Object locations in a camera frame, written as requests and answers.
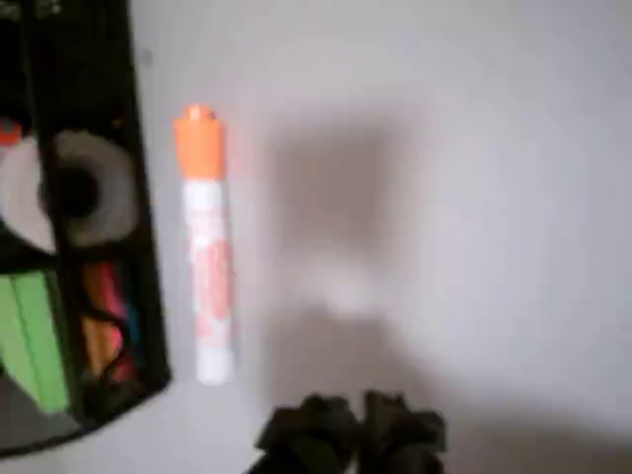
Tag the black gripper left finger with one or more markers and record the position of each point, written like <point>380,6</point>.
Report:
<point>308,434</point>

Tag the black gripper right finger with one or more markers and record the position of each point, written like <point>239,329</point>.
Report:
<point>402,434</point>

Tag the white tape roll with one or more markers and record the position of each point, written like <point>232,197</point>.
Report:
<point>112,197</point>

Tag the orange highlighter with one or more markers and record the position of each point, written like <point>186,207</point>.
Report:
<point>96,345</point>

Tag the small orange cap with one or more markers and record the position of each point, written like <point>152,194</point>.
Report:
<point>205,247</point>

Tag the black mesh desk organizer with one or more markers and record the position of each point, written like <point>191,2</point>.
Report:
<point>144,207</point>

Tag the green sticky note pad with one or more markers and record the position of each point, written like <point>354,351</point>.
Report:
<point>32,340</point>

